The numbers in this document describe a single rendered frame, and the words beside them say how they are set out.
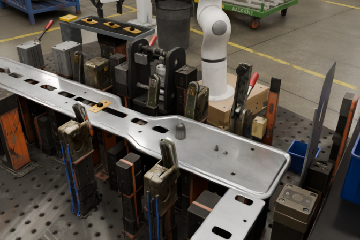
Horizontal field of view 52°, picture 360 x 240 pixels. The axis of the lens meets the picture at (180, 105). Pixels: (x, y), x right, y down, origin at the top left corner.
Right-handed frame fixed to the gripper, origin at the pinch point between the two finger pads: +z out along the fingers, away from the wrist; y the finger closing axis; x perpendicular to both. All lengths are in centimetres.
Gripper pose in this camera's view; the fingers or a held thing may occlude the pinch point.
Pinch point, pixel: (110, 13)
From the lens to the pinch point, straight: 164.4
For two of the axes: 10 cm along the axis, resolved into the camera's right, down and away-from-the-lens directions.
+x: 6.6, 3.8, -6.5
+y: -7.5, 3.3, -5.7
